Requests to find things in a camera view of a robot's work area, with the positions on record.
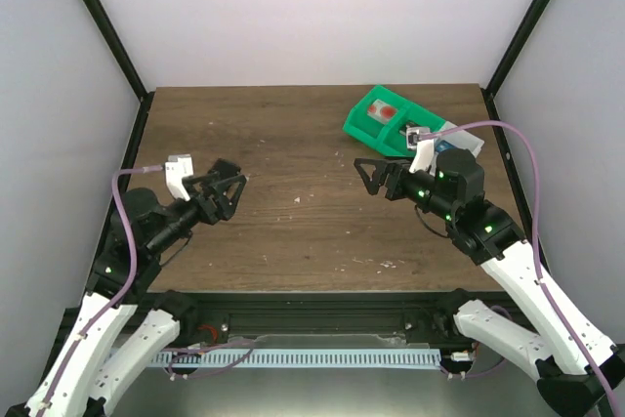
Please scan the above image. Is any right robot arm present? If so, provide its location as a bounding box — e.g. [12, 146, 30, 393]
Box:
[354, 148, 624, 416]

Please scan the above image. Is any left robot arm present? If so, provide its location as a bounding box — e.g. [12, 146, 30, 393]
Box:
[6, 154, 247, 416]

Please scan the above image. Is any blue card in bin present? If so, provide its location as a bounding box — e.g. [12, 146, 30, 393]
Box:
[435, 140, 455, 153]

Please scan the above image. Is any red white card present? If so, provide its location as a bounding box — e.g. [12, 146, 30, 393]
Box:
[367, 99, 397, 125]

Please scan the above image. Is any green bin middle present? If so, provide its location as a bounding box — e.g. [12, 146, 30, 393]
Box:
[375, 105, 445, 156]

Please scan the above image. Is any green bin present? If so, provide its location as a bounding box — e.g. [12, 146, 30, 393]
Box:
[375, 105, 445, 156]
[343, 85, 417, 156]

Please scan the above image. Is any green bin far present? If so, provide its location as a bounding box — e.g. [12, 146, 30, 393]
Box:
[343, 85, 417, 156]

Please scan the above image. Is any white translucent bin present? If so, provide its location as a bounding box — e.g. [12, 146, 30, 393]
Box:
[434, 130, 484, 159]

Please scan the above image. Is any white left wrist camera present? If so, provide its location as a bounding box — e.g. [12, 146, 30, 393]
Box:
[164, 154, 194, 201]

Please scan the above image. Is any black aluminium front rail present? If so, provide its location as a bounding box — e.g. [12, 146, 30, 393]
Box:
[58, 290, 543, 345]

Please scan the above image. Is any light blue slotted cable duct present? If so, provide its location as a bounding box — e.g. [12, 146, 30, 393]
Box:
[149, 349, 441, 370]

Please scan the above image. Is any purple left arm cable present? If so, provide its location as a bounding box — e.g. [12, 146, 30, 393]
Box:
[28, 164, 170, 413]

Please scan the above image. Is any black left frame post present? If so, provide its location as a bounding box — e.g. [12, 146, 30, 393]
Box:
[52, 0, 149, 101]

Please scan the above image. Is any black frame post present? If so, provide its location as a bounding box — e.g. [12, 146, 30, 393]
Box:
[52, 0, 149, 101]
[485, 0, 581, 96]

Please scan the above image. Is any black right frame post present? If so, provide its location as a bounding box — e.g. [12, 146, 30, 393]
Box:
[485, 0, 581, 96]

